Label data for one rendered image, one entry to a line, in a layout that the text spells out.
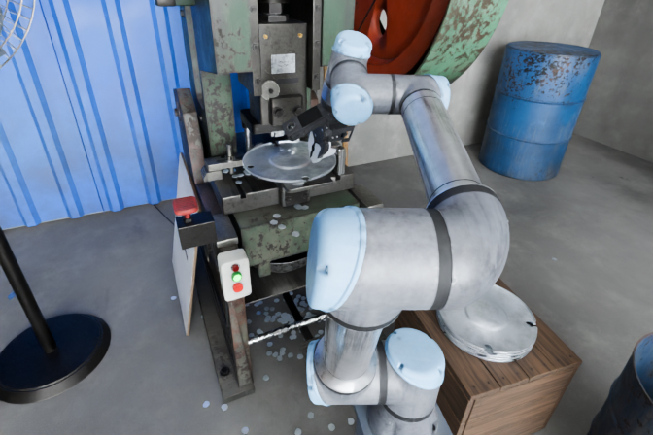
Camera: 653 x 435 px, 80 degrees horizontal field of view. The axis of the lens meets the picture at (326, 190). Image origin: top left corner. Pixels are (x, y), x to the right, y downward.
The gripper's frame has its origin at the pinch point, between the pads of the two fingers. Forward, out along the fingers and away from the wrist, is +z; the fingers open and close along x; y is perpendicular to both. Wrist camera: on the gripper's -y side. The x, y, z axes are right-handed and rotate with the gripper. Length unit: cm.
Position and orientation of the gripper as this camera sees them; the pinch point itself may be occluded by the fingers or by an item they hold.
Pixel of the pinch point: (311, 158)
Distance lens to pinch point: 102.5
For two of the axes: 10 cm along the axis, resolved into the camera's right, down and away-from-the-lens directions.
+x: -4.2, -7.7, 4.8
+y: 8.8, -2.2, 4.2
